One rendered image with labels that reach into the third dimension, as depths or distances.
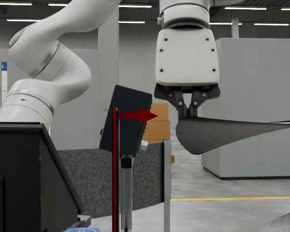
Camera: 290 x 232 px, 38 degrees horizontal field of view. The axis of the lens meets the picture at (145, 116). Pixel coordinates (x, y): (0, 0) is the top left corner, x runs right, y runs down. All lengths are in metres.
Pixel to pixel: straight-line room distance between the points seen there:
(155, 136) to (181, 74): 8.10
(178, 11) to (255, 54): 6.33
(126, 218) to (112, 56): 3.86
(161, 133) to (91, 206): 6.39
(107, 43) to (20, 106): 4.01
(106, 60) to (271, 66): 3.10
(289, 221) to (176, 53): 0.31
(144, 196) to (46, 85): 1.77
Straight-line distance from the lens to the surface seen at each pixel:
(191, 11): 0.71
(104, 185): 2.49
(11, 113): 0.98
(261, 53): 7.05
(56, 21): 1.12
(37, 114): 0.99
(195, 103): 0.68
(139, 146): 1.22
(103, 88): 4.92
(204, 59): 0.69
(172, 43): 0.69
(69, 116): 6.66
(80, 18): 1.12
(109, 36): 4.97
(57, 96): 1.06
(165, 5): 0.73
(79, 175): 2.42
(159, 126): 8.76
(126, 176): 1.17
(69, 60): 1.13
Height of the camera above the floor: 1.20
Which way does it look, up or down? 1 degrees down
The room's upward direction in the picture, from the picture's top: straight up
